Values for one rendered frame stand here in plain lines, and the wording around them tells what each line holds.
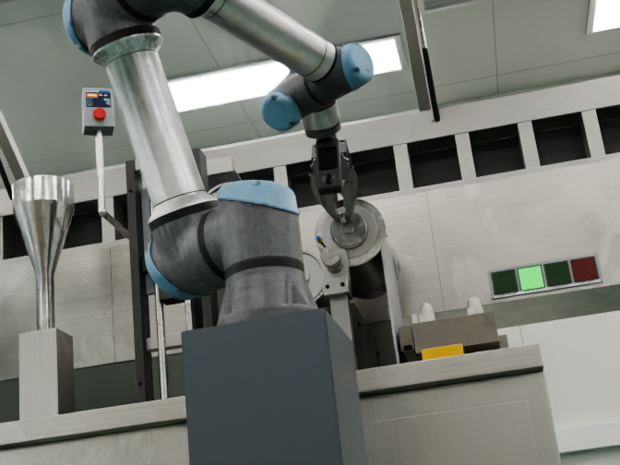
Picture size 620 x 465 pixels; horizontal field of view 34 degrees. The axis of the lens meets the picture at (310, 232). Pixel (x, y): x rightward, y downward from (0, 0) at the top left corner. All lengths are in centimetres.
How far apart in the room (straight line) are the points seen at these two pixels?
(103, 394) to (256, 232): 116
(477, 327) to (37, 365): 95
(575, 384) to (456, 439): 301
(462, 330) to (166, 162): 71
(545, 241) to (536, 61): 259
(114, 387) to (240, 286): 114
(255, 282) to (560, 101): 131
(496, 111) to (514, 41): 220
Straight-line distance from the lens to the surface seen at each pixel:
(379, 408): 176
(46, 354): 232
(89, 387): 256
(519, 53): 486
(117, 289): 259
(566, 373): 473
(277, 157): 259
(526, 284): 239
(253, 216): 146
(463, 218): 245
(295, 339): 135
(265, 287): 142
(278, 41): 170
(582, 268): 241
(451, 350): 176
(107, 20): 164
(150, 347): 204
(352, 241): 209
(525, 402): 174
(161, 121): 160
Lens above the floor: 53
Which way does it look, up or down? 20 degrees up
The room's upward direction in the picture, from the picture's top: 7 degrees counter-clockwise
